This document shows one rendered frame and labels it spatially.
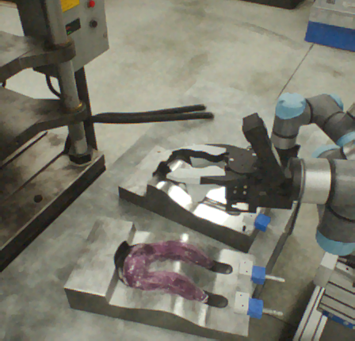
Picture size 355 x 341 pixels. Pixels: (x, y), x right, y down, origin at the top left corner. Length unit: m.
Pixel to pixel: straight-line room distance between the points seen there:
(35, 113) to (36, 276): 0.57
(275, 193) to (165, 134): 1.15
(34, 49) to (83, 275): 0.73
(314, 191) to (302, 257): 1.77
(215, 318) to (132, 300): 0.23
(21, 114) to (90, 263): 0.64
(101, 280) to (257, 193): 0.64
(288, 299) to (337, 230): 1.53
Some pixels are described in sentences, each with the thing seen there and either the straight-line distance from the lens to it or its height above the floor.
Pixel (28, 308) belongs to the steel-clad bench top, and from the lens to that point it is 1.35.
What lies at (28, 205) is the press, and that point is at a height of 0.79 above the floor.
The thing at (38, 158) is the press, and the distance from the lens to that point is 1.81.
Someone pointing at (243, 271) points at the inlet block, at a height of 0.88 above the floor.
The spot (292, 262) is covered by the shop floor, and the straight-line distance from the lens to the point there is 2.42.
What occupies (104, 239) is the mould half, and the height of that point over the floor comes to 0.91.
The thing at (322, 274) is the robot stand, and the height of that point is 0.96.
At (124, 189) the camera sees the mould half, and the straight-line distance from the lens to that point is 1.51.
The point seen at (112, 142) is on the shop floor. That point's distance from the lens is 3.08.
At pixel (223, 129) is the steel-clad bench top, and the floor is 0.80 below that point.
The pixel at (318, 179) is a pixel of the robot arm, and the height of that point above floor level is 1.46.
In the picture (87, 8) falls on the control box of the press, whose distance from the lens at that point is 1.74.
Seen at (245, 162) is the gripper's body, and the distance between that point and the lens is 0.69.
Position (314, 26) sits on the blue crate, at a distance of 4.49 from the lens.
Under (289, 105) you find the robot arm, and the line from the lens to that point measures 1.17.
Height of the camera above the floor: 1.92
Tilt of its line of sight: 42 degrees down
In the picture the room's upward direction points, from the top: straight up
